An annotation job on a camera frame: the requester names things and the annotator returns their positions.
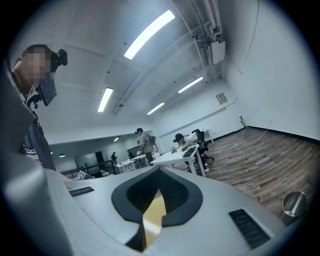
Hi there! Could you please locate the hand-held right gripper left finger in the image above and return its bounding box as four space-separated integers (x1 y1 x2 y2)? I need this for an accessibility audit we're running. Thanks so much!
46 165 161 256

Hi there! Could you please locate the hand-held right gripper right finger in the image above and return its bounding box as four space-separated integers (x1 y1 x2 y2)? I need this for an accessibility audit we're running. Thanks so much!
149 166 288 256

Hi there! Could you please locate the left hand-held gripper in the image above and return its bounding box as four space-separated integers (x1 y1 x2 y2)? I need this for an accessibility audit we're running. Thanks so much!
74 170 97 181

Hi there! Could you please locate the black metal railing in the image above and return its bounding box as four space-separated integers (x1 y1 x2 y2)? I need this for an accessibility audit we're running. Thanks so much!
59 159 117 180

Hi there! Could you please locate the small white desk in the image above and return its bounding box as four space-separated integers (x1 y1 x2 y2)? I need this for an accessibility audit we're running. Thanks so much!
115 159 137 175
129 154 147 168

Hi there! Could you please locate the person's black shirt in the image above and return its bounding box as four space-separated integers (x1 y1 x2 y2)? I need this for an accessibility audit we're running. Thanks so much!
19 117 57 173

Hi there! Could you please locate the round yellow wooden table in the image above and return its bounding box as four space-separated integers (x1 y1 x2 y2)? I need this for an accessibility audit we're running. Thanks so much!
141 194 168 247

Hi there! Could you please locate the white rectangular table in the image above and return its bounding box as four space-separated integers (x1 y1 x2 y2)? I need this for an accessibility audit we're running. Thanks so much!
150 146 207 178

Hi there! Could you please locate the black keyboard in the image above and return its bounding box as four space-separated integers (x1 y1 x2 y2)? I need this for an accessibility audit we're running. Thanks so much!
182 147 197 158

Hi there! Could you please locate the long ceiling light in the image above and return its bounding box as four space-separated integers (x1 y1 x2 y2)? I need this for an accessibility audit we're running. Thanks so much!
177 76 204 94
123 9 176 60
146 102 165 116
97 87 114 113

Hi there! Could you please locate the black office chair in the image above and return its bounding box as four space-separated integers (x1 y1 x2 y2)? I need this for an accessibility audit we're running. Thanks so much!
191 129 215 161

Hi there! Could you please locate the metal trash bin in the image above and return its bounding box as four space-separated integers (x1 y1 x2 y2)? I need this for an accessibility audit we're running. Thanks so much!
282 190 308 218

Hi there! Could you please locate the black flat mounted device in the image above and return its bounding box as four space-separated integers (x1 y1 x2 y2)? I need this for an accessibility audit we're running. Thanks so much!
31 77 58 107

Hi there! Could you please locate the narrow white desk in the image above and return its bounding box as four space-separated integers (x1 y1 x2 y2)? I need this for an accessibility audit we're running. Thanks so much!
202 128 215 144

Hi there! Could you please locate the person's head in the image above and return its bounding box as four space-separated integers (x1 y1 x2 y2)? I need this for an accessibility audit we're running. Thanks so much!
11 44 55 97

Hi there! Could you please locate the white ceiling air conditioner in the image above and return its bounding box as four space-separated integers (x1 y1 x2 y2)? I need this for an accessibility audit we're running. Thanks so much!
201 37 226 68

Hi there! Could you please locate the white floor cable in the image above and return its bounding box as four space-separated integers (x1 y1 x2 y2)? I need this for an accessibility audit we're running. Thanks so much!
234 128 271 149

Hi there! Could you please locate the wall socket fixture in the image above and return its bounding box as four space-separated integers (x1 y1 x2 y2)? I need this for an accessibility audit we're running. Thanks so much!
237 115 249 129

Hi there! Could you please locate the black head camera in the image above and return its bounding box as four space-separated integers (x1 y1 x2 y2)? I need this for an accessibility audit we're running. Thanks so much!
50 48 69 74

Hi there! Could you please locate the grey wall panel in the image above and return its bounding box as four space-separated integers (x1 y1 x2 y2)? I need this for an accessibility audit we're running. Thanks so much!
215 92 228 105

